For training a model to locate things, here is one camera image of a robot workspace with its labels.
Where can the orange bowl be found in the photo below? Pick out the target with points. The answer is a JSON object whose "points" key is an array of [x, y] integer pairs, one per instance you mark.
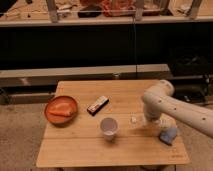
{"points": [[62, 103]]}

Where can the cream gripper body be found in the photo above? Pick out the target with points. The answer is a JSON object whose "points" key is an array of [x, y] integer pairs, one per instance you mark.
{"points": [[156, 125]]}

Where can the white paper cup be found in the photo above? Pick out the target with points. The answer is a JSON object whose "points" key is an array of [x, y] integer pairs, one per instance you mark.
{"points": [[108, 127]]}

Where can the blue sponge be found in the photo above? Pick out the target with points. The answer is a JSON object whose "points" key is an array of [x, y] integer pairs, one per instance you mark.
{"points": [[167, 136]]}

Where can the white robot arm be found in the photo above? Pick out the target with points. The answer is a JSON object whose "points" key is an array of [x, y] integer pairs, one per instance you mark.
{"points": [[158, 100]]}

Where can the dark candy bar box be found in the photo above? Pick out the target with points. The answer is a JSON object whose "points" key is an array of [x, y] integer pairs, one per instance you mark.
{"points": [[97, 105]]}

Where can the orange carrot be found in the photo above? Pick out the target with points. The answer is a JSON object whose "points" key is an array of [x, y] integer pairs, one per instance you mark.
{"points": [[60, 113]]}

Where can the grey metal bench rail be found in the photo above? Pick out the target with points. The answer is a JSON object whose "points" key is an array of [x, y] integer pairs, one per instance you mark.
{"points": [[51, 76]]}

